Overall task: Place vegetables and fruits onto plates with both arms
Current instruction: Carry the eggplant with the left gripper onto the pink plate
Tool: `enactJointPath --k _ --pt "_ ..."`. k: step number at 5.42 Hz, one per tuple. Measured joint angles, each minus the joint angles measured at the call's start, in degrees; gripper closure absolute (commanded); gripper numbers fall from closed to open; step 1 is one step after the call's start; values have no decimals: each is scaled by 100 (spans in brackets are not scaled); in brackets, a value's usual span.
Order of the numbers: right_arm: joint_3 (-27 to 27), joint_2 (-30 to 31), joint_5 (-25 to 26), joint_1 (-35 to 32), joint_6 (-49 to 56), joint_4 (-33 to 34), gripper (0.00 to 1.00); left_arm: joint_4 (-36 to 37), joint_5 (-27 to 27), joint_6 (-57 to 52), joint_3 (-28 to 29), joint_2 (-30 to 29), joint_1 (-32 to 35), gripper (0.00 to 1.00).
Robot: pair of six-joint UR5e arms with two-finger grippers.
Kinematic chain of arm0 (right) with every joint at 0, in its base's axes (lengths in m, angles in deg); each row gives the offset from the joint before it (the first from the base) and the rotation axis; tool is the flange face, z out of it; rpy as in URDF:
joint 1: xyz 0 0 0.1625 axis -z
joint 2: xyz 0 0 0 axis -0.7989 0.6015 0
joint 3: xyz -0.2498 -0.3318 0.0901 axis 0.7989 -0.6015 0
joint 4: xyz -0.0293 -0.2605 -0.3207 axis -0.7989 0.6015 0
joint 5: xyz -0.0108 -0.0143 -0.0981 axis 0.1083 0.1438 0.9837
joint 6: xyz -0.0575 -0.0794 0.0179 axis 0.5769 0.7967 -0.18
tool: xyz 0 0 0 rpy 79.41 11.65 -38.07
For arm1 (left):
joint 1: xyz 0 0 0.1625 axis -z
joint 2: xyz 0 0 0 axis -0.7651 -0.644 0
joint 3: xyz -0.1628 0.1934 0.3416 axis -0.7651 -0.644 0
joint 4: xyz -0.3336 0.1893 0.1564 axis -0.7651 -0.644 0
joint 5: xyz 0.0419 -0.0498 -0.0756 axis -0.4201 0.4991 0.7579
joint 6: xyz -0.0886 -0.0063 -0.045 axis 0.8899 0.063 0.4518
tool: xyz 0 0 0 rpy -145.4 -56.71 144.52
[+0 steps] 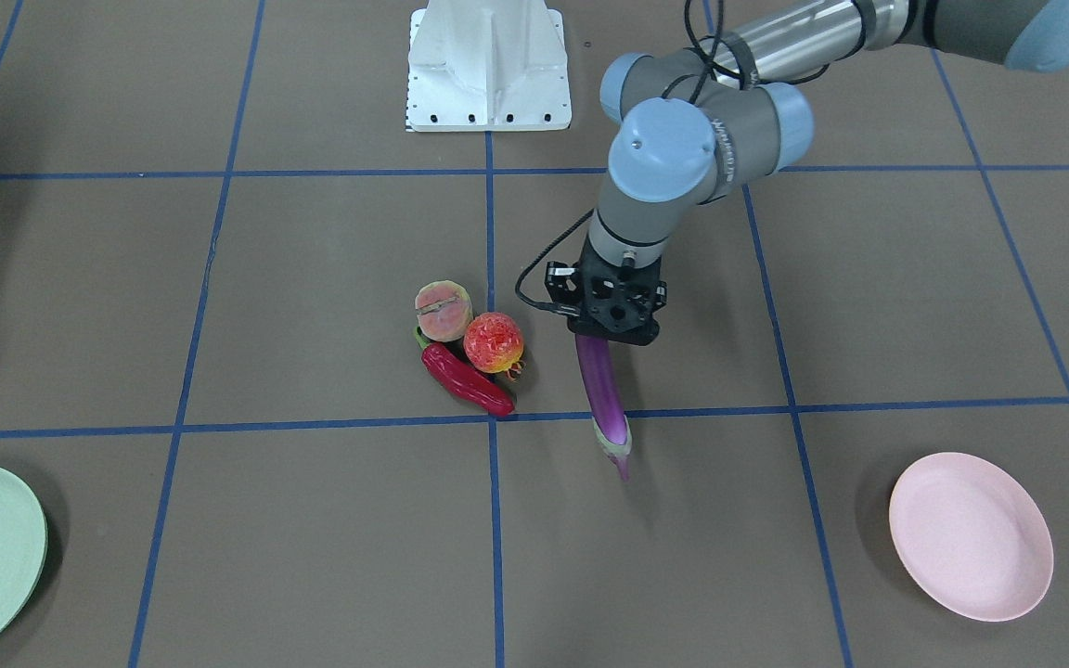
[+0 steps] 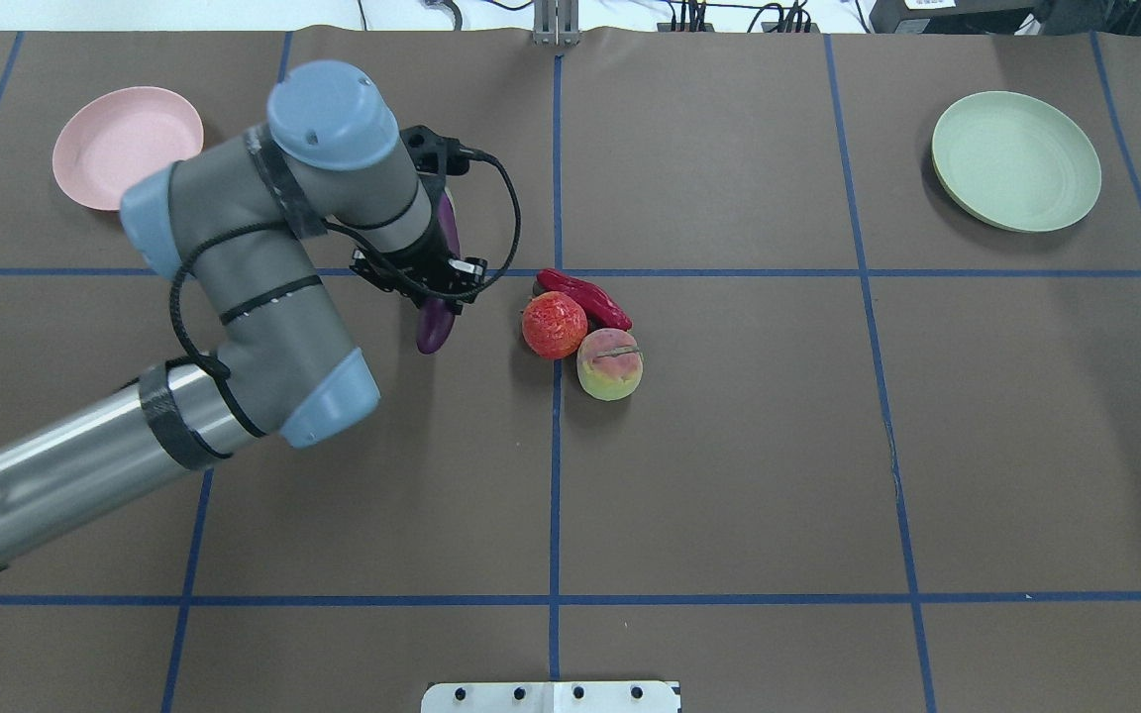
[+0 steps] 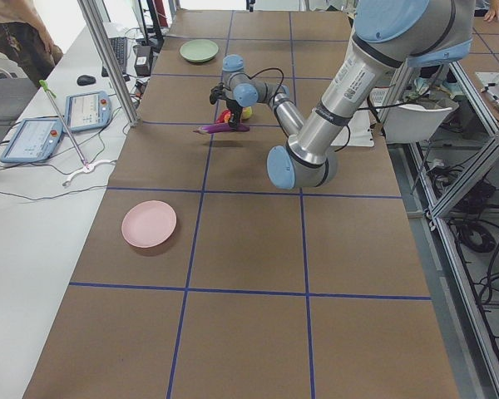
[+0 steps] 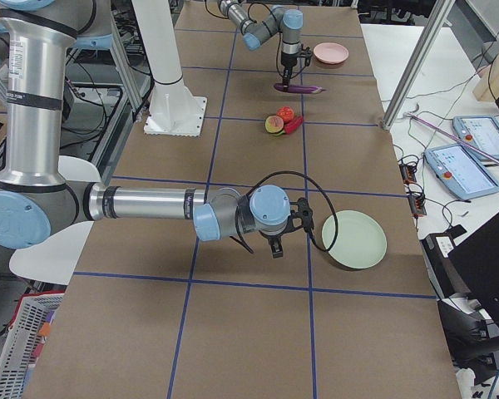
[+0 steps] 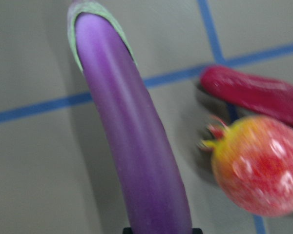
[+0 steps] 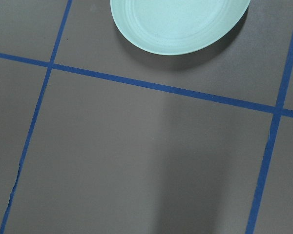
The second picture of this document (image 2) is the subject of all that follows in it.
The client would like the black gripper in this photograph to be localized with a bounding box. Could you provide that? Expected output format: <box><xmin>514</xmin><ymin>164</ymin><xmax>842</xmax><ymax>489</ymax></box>
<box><xmin>353</xmin><ymin>234</ymin><xmax>487</xmax><ymax>313</ymax></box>

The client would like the purple eggplant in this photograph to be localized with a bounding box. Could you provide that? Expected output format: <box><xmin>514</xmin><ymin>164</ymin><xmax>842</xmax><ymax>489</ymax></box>
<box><xmin>415</xmin><ymin>192</ymin><xmax>462</xmax><ymax>356</ymax></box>

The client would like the red chili pepper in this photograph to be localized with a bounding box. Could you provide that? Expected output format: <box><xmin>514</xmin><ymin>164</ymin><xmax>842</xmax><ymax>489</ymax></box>
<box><xmin>533</xmin><ymin>269</ymin><xmax>634</xmax><ymax>331</ymax></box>

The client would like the peach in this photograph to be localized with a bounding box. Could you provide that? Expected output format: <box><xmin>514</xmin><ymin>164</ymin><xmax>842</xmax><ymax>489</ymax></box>
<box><xmin>575</xmin><ymin>329</ymin><xmax>644</xmax><ymax>402</ymax></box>

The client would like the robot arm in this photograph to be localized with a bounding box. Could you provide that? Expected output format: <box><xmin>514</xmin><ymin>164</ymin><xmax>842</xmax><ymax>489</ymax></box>
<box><xmin>0</xmin><ymin>60</ymin><xmax>487</xmax><ymax>572</ymax></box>

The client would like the red pomegranate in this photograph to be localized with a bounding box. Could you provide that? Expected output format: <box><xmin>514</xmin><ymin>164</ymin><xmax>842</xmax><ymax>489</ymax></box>
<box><xmin>521</xmin><ymin>290</ymin><xmax>588</xmax><ymax>360</ymax></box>

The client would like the pink plate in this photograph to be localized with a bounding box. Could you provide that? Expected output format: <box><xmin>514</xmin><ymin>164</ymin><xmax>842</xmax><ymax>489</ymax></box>
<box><xmin>52</xmin><ymin>86</ymin><xmax>204</xmax><ymax>211</ymax></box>

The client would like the green plate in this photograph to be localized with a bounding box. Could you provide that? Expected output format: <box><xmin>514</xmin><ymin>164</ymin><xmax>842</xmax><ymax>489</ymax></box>
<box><xmin>929</xmin><ymin>90</ymin><xmax>1103</xmax><ymax>234</ymax></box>

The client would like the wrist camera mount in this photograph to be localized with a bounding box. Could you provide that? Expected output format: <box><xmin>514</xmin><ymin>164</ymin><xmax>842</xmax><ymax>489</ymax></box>
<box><xmin>400</xmin><ymin>125</ymin><xmax>471</xmax><ymax>177</ymax></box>

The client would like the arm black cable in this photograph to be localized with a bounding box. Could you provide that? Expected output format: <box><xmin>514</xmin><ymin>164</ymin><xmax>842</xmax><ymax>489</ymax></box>
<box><xmin>167</xmin><ymin>147</ymin><xmax>523</xmax><ymax>440</ymax></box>

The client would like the top frame bracket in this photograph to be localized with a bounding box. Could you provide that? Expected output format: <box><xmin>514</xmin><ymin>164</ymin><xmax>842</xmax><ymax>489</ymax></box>
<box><xmin>531</xmin><ymin>0</ymin><xmax>582</xmax><ymax>47</ymax></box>

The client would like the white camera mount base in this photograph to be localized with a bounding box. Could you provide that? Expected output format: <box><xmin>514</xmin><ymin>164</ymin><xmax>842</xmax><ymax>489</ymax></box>
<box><xmin>420</xmin><ymin>680</ymin><xmax>683</xmax><ymax>712</ymax></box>

